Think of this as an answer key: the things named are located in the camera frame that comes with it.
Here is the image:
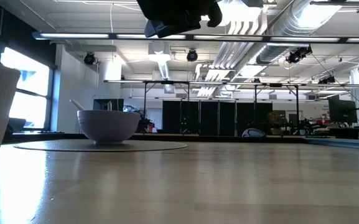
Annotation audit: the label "lavender bowl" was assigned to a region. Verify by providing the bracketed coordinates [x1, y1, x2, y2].
[77, 110, 141, 146]

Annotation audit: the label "black background work frame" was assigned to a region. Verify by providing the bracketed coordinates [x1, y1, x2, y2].
[103, 79, 302, 135]

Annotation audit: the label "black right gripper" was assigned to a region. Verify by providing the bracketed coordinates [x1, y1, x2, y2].
[136, 0, 223, 39]

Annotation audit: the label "small black monitor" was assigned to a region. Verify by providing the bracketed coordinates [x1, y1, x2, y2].
[92, 98, 125, 112]

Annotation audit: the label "black overhead frame bar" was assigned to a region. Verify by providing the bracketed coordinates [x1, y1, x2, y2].
[32, 30, 359, 44]

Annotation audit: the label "black computer monitor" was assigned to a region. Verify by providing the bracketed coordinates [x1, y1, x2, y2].
[327, 98, 358, 124]

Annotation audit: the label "white blue rugby ball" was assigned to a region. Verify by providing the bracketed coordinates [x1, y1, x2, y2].
[241, 128, 267, 138]

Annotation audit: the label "black ceiling camera cluster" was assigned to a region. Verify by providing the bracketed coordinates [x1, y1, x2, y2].
[286, 45, 314, 65]

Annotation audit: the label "bright window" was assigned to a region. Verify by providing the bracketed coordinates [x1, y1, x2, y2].
[0, 46, 52, 130]

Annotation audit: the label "round grey placemat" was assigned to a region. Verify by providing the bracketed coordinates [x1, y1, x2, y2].
[13, 139, 189, 153]

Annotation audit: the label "silver metal spoon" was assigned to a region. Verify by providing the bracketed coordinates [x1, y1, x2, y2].
[69, 98, 86, 112]

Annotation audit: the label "black partition panels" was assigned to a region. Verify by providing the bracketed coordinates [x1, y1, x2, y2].
[161, 100, 274, 137]

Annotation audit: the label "black round ceiling camera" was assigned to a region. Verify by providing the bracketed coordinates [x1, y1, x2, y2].
[83, 52, 96, 66]
[186, 49, 198, 63]

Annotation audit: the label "silver ceiling air duct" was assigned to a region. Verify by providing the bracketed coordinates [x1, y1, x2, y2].
[255, 0, 343, 65]

